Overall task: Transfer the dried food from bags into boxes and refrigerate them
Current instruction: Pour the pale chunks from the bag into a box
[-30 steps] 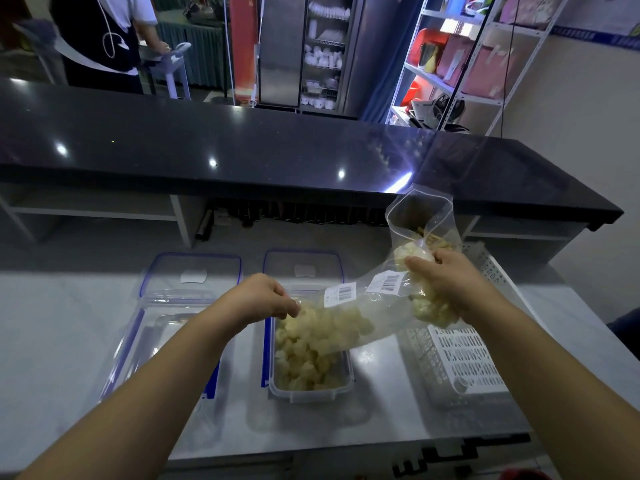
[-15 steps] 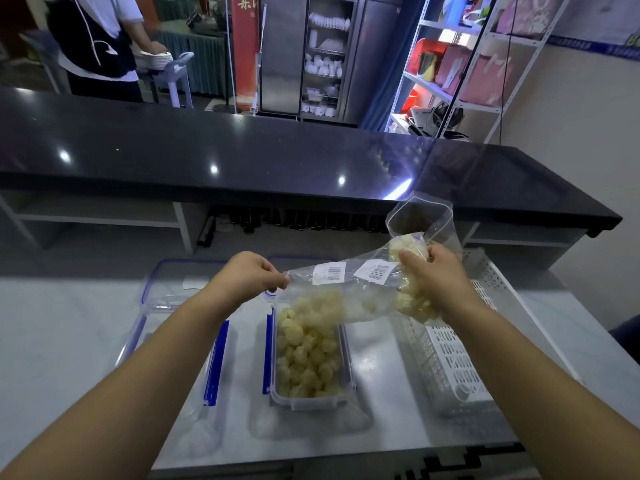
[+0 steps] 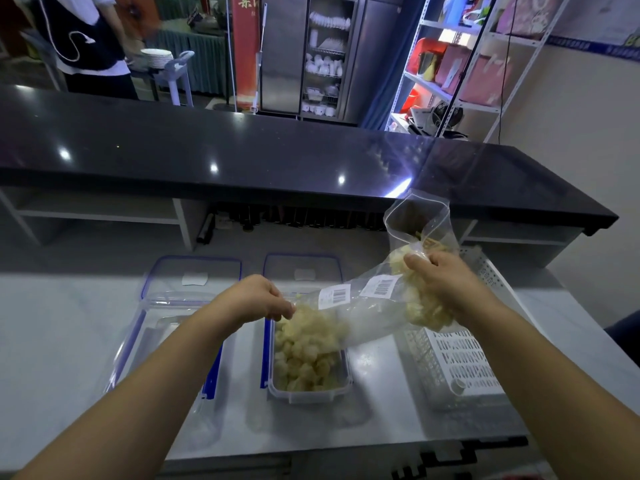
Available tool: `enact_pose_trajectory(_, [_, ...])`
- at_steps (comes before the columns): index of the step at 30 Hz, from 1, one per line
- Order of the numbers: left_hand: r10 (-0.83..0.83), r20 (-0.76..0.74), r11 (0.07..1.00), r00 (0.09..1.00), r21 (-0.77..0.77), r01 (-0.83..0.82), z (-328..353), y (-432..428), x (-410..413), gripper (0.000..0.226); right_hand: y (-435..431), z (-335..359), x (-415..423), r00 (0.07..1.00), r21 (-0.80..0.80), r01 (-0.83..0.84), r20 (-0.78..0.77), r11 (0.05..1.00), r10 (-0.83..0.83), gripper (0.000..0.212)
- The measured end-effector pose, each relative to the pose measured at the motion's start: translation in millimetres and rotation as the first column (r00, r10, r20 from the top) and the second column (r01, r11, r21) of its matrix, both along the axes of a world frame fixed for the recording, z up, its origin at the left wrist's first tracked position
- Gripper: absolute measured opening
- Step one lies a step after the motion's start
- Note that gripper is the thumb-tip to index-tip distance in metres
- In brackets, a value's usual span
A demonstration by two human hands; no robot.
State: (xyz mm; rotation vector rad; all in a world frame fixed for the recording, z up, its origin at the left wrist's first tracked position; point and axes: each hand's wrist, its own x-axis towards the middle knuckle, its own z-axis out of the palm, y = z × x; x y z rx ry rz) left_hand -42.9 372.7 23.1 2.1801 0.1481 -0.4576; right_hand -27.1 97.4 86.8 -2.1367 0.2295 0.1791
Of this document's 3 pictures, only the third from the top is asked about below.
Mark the patterned pink gift bag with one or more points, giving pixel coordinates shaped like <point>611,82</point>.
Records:
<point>530,14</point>

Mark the blue bottle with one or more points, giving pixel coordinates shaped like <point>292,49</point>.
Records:
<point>457,7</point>

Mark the small white box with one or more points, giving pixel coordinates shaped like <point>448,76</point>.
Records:
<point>225,222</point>

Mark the blue curtain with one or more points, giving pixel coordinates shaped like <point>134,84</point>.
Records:
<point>375,117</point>

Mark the pile of pale food cubes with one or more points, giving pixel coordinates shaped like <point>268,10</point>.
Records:
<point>305,354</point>

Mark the group of white dishes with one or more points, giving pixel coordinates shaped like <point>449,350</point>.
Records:
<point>325,67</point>

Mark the black top bar counter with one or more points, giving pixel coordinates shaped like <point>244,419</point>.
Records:
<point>250,144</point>

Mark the clear blue-clipped plastic container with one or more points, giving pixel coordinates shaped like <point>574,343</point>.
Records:
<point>150,334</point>
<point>310,397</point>

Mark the red gift box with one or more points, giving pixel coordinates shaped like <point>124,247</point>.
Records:
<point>415,49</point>

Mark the teal skirted table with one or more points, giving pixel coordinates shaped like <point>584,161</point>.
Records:
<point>205,59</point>

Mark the person's left hand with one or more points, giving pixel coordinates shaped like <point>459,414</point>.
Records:
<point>260,304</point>

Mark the bag of yellow strip snacks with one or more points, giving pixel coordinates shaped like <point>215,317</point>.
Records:
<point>415,214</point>

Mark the red standing banner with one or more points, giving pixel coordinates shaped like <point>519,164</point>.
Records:
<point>245,54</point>

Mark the white flat mop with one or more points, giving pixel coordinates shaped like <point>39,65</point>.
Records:
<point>258,69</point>

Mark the clear lid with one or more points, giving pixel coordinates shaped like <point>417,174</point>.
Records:
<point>280,272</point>
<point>170,274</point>

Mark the white perforated plastic basket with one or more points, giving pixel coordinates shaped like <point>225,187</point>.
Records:
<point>460,359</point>

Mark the bag of pale round snacks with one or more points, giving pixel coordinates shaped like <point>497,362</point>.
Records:
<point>365,314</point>

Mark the white small appliance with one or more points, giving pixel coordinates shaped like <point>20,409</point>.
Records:
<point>420,119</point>

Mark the wide pink gift bag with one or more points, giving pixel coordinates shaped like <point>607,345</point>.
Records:
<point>485,79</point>

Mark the blue-bordered wall poster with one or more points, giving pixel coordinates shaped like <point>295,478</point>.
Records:
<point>600,24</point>

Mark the black cylindrical canister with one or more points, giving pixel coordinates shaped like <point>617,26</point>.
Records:
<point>206,229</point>

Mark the pale plastic serving cart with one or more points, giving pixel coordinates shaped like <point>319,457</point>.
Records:
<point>177,64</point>

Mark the person's left forearm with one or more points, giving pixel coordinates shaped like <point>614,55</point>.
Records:
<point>125,409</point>

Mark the narrow pink gift bag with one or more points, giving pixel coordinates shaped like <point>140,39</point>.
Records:
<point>452,67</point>

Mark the person's right forearm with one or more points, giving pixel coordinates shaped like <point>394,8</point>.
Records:
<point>540,394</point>

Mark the white metal shelf rack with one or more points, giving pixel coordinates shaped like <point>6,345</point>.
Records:
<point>430,84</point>

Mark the stack of white plates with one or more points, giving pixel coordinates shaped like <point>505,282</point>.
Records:
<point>156,58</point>

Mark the black small appliance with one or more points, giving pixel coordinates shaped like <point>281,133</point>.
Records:
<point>447,117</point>

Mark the stainless steel dish cabinet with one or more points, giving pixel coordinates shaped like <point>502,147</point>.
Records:
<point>282,49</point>

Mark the red bucket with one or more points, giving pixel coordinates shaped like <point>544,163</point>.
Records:
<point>409,100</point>

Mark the person's right hand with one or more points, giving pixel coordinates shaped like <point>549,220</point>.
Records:
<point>450,284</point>

